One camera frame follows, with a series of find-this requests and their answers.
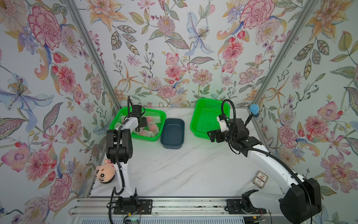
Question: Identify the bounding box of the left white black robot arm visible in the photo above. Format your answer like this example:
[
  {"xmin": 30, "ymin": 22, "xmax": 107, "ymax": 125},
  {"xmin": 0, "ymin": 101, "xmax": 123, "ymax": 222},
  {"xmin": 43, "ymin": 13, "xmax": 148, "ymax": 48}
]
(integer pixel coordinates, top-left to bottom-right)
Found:
[{"xmin": 106, "ymin": 97, "xmax": 147, "ymax": 209}]

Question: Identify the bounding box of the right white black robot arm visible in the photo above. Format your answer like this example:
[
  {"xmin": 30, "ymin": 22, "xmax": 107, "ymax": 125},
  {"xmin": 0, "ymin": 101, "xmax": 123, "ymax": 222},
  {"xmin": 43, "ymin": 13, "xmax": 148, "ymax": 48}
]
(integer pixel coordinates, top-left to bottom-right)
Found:
[{"xmin": 208, "ymin": 99, "xmax": 323, "ymax": 224}]

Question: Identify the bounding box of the left green plastic basket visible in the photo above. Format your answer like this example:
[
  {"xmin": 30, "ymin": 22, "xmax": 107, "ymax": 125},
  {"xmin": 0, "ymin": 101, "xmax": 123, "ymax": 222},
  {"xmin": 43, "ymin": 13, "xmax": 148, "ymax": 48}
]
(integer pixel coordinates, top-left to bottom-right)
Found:
[{"xmin": 109, "ymin": 106, "xmax": 167, "ymax": 142}]

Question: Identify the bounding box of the green plastic basket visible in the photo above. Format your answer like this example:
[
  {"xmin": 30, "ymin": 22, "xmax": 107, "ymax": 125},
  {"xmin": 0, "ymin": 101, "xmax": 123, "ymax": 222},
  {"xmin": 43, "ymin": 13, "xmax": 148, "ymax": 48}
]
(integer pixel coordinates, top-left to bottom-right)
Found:
[
  {"xmin": 109, "ymin": 106, "xmax": 167, "ymax": 142},
  {"xmin": 190, "ymin": 98, "xmax": 222, "ymax": 140}
]

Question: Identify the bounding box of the right green plastic basket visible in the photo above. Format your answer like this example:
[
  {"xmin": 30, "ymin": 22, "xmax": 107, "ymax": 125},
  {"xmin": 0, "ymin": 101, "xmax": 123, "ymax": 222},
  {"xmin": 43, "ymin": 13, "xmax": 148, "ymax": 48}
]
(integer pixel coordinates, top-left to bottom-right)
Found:
[{"xmin": 190, "ymin": 98, "xmax": 222, "ymax": 140}]

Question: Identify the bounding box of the blue microphone on black stand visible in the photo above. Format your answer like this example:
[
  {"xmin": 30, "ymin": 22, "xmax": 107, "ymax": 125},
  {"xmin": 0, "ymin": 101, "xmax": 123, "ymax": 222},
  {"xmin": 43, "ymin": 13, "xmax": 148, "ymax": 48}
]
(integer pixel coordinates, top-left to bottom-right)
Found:
[{"xmin": 244, "ymin": 104, "xmax": 260, "ymax": 127}]

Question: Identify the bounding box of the dark teal plastic bin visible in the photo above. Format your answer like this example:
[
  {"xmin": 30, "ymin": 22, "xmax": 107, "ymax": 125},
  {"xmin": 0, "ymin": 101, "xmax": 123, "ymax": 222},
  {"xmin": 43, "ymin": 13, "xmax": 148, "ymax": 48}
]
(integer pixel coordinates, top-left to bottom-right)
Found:
[{"xmin": 160, "ymin": 118, "xmax": 185, "ymax": 149}]

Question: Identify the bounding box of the small framed card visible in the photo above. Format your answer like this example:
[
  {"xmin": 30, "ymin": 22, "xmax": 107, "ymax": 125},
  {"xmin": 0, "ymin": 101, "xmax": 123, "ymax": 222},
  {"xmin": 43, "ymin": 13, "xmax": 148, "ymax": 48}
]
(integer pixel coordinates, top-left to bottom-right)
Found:
[{"xmin": 252, "ymin": 171, "xmax": 269, "ymax": 189}]

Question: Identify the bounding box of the pink plush toy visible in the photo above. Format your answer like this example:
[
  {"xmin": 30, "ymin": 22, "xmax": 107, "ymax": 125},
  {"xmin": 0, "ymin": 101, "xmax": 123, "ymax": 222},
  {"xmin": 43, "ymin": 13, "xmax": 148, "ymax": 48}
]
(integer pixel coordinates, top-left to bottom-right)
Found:
[{"xmin": 95, "ymin": 159, "xmax": 116, "ymax": 183}]

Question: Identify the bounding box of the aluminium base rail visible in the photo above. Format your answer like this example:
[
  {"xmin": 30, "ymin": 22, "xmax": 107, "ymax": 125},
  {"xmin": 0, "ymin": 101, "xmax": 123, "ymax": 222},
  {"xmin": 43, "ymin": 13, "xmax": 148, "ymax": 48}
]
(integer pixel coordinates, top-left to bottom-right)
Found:
[{"xmin": 68, "ymin": 197, "xmax": 308, "ymax": 217}]

